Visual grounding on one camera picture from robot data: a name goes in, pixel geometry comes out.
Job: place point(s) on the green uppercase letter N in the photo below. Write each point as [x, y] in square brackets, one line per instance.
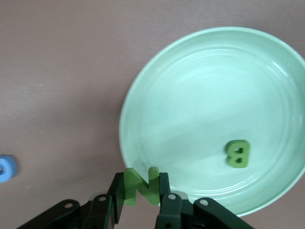
[143, 188]

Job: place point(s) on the green uppercase letter B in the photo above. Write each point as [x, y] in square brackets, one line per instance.
[229, 153]

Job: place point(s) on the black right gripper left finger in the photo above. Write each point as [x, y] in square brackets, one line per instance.
[100, 212]

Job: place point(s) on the blue round uppercase letter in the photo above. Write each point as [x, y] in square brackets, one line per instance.
[10, 167]

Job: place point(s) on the brown table cover sheet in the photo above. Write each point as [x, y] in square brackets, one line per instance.
[59, 71]

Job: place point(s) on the green round plate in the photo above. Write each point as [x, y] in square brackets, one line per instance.
[202, 95]

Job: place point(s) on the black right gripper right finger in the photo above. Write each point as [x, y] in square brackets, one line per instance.
[176, 214]

